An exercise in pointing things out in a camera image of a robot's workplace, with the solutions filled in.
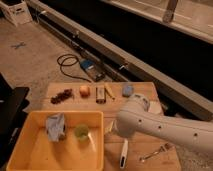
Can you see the white long-handled brush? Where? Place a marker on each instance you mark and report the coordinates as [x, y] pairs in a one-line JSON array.
[[124, 153]]

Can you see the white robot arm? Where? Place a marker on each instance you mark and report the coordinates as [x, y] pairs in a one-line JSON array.
[[134, 116]]

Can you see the brown rectangular box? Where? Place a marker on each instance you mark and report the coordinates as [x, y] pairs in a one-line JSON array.
[[100, 95]]

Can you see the blue sponge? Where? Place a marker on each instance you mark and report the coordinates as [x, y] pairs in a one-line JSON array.
[[127, 90]]

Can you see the orange apple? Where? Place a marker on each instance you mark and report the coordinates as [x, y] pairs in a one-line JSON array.
[[84, 91]]

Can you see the blue power device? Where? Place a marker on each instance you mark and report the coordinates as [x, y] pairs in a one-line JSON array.
[[92, 70]]

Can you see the bunch of dark grapes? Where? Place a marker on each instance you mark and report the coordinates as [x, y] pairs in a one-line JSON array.
[[62, 96]]

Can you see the green cup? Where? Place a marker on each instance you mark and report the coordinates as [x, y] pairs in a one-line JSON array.
[[81, 132]]

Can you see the crumpled grey cloth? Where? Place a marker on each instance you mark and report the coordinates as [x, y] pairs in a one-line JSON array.
[[55, 127]]

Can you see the wooden board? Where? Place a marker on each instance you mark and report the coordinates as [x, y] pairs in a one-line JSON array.
[[139, 145]]

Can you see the metal fork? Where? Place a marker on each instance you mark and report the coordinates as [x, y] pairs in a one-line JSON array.
[[162, 148]]

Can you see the black chair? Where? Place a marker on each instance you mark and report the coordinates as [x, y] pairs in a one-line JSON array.
[[12, 116]]

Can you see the white cardboard box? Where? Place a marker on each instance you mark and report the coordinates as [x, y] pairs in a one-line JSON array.
[[17, 14]]

